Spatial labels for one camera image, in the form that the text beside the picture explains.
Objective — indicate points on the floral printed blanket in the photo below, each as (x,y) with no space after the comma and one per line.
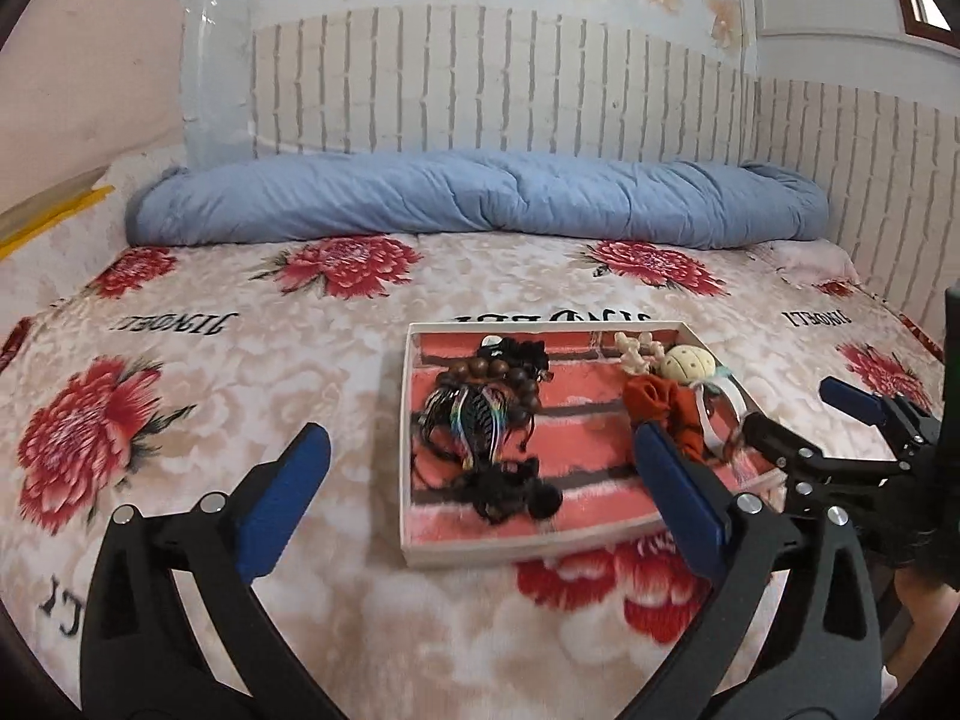
(315,360)

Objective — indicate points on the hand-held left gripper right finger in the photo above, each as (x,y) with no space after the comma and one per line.
(675,487)

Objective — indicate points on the beige small flower clip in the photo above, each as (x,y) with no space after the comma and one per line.
(637,360)

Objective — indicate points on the orange fabric flower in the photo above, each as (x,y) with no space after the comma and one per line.
(660,401)

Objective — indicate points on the person's right forearm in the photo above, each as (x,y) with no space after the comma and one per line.
(926,630)

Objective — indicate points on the clear plastic sheet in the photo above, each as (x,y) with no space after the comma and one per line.
(217,75)

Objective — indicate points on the yellow ball charm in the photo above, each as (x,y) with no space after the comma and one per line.
(686,367)

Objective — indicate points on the yellow wooden strip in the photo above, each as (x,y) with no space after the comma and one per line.
(60,214)

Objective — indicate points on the black hair claw clip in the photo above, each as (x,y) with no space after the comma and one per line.
(469,420)

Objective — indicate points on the pink cloth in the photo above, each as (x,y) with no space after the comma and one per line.
(817,262)

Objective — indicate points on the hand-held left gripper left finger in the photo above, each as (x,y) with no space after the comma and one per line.
(285,495)

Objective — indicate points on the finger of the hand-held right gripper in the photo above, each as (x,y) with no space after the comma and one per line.
(780,442)
(851,399)

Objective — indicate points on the brick pattern tray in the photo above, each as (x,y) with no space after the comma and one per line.
(585,420)

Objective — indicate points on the blue rolled quilt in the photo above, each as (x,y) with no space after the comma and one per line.
(480,195)

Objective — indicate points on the black scrunchie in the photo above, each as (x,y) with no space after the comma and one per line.
(529,354)

